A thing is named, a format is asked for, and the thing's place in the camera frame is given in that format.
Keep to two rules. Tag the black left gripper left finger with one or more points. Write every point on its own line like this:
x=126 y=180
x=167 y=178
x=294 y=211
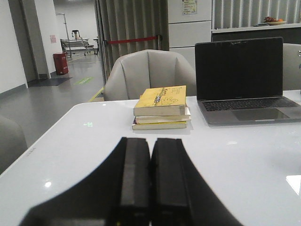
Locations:
x=116 y=193

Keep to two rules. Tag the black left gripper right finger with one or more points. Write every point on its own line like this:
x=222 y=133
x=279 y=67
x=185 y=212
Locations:
x=180 y=196

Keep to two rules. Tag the bottom yellow-edged book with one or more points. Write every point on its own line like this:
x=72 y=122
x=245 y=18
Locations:
x=163 y=125

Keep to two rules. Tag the middle white book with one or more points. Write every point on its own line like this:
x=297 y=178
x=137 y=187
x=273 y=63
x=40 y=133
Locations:
x=160 y=119

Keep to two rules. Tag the yellow top book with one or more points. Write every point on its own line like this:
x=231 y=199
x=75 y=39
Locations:
x=164 y=101

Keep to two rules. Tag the grey chair at table side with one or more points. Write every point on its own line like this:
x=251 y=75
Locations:
x=12 y=142

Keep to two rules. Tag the grey left armchair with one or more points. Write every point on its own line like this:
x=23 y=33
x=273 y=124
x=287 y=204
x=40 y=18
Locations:
x=133 y=73

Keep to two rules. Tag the grey armchair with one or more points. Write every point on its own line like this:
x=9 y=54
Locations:
x=133 y=73
x=291 y=66

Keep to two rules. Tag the grey laptop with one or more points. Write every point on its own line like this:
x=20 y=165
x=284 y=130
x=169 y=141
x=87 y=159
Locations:
x=241 y=82

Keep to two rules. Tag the red bin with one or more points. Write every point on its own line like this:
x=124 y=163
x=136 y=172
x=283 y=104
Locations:
x=60 y=63

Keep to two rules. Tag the metal trolley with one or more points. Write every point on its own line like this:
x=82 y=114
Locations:
x=77 y=42

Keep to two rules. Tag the red barrier belt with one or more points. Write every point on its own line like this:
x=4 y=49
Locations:
x=156 y=37

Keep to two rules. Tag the grey right armchair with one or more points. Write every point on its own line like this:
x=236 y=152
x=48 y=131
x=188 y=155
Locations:
x=291 y=66

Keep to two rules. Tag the fruit bowl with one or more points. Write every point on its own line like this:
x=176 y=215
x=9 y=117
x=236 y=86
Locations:
x=274 y=21

